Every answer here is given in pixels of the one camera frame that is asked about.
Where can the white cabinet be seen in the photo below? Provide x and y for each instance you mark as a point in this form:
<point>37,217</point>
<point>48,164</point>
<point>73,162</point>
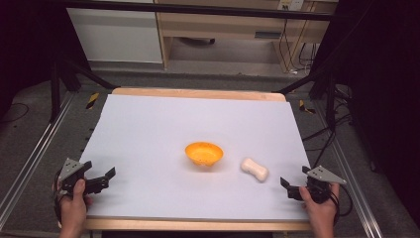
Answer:
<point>115,36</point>

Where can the white table mat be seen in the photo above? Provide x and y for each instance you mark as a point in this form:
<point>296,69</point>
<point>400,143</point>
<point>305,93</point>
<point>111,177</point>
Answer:
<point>148,132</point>

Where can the black metal frame stand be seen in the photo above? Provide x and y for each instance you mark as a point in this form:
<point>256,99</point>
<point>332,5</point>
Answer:
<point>56,92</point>
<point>330,99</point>

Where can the white power strip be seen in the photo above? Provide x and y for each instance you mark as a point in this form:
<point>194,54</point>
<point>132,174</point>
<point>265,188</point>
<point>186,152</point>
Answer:
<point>290,4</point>

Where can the orange bowl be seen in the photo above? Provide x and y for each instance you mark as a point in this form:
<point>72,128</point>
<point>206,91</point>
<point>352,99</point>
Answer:
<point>204,153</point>

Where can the aluminium floor rail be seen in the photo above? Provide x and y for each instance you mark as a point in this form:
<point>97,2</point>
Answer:
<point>353,185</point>
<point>36,152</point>

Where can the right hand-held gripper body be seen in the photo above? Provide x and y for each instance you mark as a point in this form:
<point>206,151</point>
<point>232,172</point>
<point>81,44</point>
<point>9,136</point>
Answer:
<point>322,178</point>

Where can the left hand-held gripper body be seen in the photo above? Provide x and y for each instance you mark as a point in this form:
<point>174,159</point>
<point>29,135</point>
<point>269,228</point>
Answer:
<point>71,168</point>

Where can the wooden desk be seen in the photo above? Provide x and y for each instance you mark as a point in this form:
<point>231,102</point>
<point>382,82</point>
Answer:
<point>214,24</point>

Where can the dark curtain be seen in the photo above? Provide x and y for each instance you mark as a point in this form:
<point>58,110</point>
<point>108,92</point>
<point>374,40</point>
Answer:
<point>386,82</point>
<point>26,39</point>

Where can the white soap bar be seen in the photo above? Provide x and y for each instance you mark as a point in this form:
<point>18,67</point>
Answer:
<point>254,169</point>

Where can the black horizontal frame bar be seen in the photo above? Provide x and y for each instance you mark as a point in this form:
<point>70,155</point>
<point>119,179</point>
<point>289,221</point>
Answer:
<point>198,8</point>

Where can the yellow black tape strip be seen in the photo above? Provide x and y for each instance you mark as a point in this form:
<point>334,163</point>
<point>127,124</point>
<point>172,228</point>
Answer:
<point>92,100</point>
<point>305,107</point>

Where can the person's left hand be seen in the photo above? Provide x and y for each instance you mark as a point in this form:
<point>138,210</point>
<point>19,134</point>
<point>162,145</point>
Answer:
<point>73,208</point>

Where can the person's right hand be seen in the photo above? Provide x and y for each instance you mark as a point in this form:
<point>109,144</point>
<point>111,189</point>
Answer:
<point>322,213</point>

